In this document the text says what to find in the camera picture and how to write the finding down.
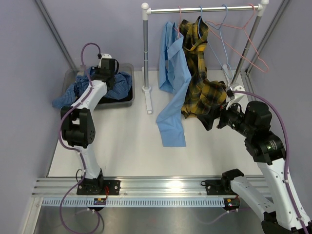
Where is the pink wire hanger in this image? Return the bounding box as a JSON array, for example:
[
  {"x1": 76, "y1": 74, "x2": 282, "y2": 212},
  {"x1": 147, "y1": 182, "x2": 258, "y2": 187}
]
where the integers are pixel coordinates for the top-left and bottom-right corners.
[
  {"x1": 173, "y1": 6, "x2": 182, "y2": 41},
  {"x1": 209, "y1": 2, "x2": 269, "y2": 73}
]

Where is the clear plastic storage bin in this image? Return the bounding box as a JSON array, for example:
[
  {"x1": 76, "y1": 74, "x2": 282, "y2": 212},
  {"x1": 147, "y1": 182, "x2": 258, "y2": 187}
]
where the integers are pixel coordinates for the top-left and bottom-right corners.
[{"x1": 61, "y1": 63, "x2": 135, "y2": 109}]

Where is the left aluminium frame post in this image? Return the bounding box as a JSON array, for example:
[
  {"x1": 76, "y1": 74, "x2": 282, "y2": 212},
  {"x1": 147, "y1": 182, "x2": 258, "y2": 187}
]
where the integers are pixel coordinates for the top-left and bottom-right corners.
[{"x1": 34, "y1": 0, "x2": 77, "y2": 69}]

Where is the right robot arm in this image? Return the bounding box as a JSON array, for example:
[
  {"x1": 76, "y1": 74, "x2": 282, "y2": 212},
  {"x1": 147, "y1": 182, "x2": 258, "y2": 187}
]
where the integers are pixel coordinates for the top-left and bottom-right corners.
[{"x1": 199, "y1": 101, "x2": 312, "y2": 234}]

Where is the black shirt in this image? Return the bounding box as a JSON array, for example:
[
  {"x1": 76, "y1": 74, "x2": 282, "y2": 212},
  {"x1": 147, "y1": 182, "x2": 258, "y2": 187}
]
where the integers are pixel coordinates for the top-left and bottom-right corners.
[{"x1": 102, "y1": 90, "x2": 134, "y2": 103}]

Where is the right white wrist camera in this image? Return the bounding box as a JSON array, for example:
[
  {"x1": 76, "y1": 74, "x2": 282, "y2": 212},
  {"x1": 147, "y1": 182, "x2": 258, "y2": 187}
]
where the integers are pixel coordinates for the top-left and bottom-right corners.
[{"x1": 226, "y1": 83, "x2": 245, "y2": 110}]

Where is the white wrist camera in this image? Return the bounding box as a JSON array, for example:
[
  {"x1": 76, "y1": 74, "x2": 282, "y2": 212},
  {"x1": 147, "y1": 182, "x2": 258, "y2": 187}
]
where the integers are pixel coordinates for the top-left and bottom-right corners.
[
  {"x1": 97, "y1": 53, "x2": 113, "y2": 69},
  {"x1": 226, "y1": 83, "x2": 245, "y2": 110}
]

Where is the dark blue checked shirt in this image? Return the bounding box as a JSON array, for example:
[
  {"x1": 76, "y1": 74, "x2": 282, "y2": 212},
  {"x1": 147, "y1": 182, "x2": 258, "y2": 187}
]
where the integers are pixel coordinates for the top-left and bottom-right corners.
[{"x1": 52, "y1": 72, "x2": 132, "y2": 109}]

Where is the blue hanger for checked shirt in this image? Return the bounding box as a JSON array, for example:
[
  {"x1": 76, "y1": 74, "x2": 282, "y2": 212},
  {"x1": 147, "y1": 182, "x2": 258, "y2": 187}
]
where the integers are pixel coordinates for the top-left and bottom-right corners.
[{"x1": 205, "y1": 4, "x2": 234, "y2": 80}]

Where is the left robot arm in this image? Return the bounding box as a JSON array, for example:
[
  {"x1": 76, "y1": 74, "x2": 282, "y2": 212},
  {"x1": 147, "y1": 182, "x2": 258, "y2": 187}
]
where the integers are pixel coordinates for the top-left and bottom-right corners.
[{"x1": 59, "y1": 54, "x2": 119, "y2": 195}]

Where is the aluminium frame post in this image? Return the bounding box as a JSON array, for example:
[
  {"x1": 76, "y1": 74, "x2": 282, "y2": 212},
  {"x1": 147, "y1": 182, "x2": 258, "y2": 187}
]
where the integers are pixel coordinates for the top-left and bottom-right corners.
[
  {"x1": 34, "y1": 0, "x2": 77, "y2": 69},
  {"x1": 245, "y1": 0, "x2": 292, "y2": 75}
]

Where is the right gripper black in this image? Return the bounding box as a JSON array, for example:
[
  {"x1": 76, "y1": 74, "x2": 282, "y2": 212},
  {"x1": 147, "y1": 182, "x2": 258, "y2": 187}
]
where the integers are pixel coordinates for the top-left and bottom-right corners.
[{"x1": 197, "y1": 96, "x2": 254, "y2": 137}]

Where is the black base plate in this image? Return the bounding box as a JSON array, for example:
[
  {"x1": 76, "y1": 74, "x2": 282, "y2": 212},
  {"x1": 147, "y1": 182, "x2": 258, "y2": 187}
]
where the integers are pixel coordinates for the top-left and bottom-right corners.
[
  {"x1": 200, "y1": 179, "x2": 236, "y2": 195},
  {"x1": 77, "y1": 179, "x2": 121, "y2": 195}
]

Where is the right aluminium frame post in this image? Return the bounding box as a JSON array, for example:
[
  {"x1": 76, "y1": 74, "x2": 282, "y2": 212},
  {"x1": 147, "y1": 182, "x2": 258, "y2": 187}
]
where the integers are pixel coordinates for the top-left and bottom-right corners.
[{"x1": 245, "y1": 0, "x2": 292, "y2": 75}]

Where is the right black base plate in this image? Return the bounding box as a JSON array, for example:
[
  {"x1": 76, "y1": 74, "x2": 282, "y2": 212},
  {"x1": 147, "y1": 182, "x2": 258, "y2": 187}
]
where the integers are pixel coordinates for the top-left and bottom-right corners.
[{"x1": 200, "y1": 179, "x2": 236, "y2": 195}]

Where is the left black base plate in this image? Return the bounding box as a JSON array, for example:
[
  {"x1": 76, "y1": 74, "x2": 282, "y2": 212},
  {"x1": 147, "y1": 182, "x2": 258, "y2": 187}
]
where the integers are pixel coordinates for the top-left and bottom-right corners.
[{"x1": 77, "y1": 179, "x2": 121, "y2": 195}]

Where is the slotted cable duct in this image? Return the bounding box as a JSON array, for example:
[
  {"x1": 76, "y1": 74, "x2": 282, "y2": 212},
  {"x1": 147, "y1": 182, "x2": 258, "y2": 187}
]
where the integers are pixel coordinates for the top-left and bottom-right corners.
[{"x1": 42, "y1": 197, "x2": 225, "y2": 208}]

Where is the light blue shirt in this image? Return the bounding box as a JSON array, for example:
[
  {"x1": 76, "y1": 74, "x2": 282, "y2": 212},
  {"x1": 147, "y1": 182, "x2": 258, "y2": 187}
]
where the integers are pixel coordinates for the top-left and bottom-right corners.
[{"x1": 156, "y1": 21, "x2": 192, "y2": 148}]

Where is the yellow plaid shirt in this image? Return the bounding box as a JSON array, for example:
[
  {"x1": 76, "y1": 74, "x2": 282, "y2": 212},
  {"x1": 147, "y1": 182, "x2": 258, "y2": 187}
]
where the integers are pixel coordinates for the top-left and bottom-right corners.
[{"x1": 180, "y1": 17, "x2": 227, "y2": 118}]

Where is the aluminium mounting rail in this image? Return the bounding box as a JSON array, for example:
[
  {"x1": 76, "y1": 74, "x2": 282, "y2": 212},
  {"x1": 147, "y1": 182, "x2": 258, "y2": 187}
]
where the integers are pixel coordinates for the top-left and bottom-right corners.
[{"x1": 31, "y1": 177, "x2": 235, "y2": 199}]

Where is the metal clothes rack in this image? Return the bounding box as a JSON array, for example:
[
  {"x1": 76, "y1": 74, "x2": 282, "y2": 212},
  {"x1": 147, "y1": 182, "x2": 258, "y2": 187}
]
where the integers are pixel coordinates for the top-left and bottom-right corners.
[{"x1": 141, "y1": 0, "x2": 269, "y2": 114}]

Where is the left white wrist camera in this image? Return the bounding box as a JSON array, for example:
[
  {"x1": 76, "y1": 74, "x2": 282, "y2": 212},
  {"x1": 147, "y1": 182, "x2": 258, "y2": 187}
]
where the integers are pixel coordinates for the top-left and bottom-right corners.
[{"x1": 97, "y1": 53, "x2": 113, "y2": 69}]

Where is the blue hanger for plaid shirt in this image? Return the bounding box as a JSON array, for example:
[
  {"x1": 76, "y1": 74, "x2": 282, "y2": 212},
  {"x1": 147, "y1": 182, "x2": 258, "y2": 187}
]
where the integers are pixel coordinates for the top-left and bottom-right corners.
[{"x1": 197, "y1": 5, "x2": 203, "y2": 39}]

